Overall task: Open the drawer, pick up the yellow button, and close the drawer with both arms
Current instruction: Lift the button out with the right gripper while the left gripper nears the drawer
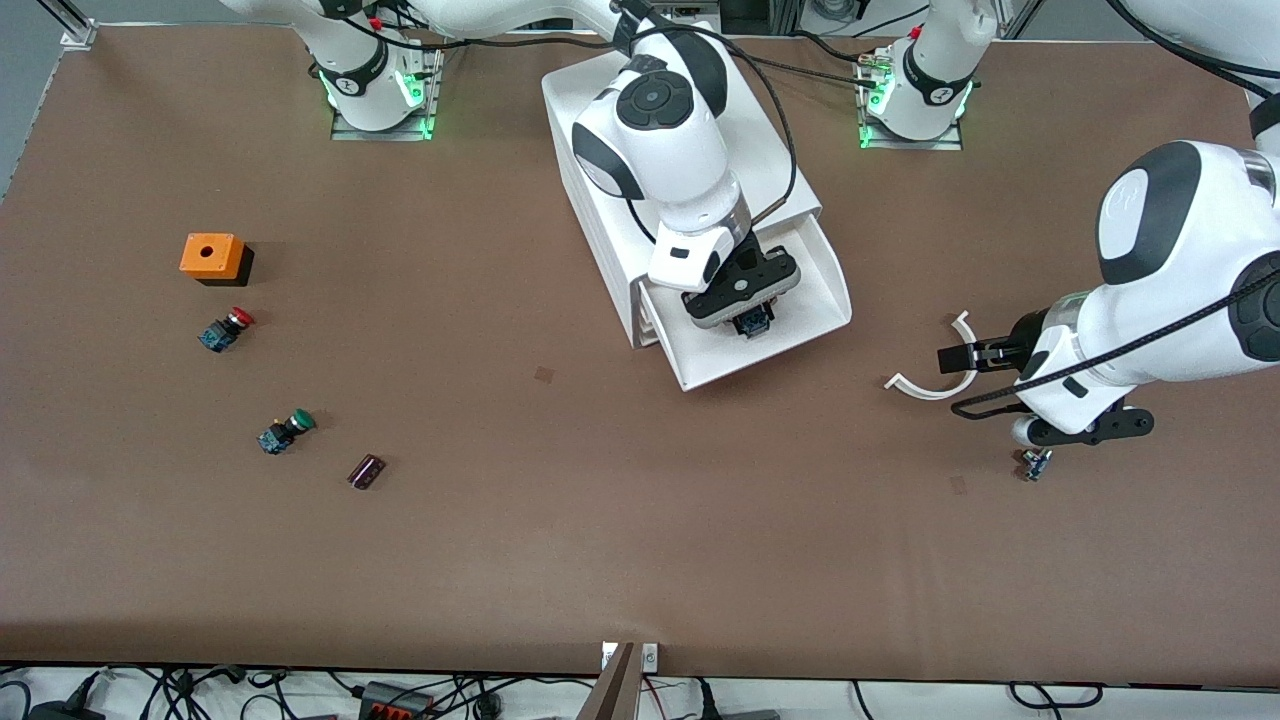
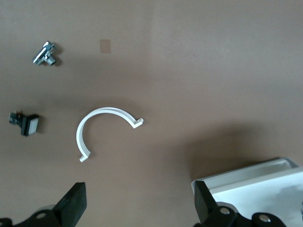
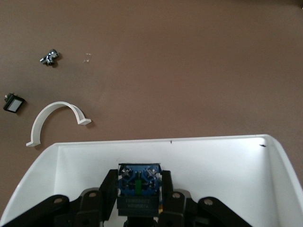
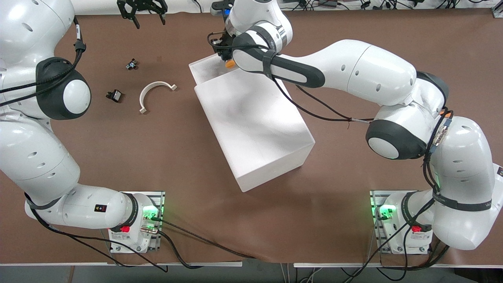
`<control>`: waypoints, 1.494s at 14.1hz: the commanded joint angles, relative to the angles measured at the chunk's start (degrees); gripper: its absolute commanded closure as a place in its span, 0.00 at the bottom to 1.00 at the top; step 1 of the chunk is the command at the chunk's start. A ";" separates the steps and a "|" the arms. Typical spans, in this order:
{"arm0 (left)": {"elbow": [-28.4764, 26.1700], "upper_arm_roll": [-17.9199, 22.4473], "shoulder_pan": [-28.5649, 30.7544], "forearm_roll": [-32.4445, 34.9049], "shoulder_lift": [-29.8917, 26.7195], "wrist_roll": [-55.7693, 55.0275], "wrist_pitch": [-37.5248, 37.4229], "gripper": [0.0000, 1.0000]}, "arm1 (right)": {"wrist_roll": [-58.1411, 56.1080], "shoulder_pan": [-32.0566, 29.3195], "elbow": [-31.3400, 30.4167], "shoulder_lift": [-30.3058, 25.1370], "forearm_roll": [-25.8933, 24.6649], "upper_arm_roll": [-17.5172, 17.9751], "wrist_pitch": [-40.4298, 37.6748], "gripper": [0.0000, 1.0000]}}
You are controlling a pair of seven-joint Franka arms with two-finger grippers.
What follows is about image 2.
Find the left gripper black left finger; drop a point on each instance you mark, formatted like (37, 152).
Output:
(73, 203)

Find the small metal blue component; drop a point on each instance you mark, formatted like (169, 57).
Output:
(43, 54)

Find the black square switch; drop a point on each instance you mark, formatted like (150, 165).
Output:
(29, 125)

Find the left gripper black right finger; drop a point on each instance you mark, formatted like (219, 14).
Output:
(204, 203)

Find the white curved plastic clip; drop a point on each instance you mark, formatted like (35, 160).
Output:
(80, 132)

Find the white plastic drawer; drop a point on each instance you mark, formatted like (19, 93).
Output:
(255, 186)

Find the brown tape patch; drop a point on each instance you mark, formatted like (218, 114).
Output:
(105, 46)

